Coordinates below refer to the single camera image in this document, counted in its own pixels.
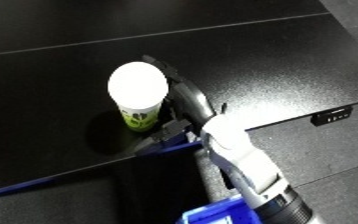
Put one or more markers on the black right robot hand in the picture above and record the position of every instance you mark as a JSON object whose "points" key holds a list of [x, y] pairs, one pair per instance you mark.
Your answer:
{"points": [[194, 100]]}

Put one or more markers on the green band paper cup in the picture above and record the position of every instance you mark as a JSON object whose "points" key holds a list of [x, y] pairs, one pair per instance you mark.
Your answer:
{"points": [[137, 86]]}

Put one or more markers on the pale right robot arm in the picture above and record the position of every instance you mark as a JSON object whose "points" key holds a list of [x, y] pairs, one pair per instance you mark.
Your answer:
{"points": [[246, 160]]}

